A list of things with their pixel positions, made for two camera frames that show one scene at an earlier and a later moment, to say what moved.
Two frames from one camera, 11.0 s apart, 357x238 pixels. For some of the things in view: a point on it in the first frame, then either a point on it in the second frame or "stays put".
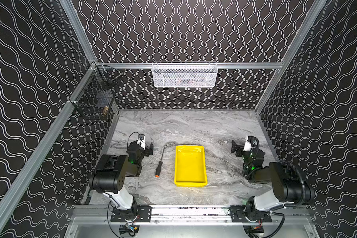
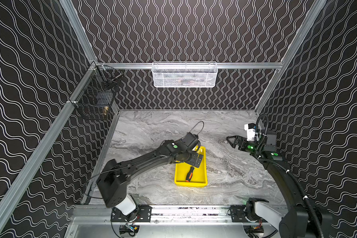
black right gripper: x=238 y=146 to x=241 y=143
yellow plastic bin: x=190 y=167 stays put
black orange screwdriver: x=159 y=166 to x=189 y=174
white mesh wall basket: x=184 y=74 stays put
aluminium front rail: x=189 y=214 stays put
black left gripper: x=147 y=149 to x=197 y=159
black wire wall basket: x=96 y=98 stays put
